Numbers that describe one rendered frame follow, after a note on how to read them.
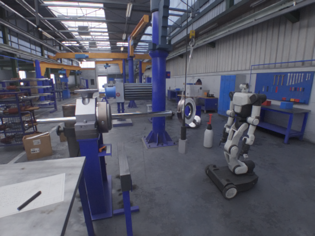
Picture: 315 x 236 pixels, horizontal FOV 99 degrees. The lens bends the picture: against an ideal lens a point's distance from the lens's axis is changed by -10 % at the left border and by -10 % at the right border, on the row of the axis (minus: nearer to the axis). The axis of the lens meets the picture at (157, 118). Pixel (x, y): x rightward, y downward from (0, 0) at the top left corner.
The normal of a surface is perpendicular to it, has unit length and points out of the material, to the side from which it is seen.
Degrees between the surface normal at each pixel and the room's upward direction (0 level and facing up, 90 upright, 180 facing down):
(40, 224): 0
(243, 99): 85
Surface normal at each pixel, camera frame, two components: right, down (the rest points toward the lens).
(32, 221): 0.00, -0.97
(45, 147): 0.61, 0.18
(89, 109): 0.20, -0.53
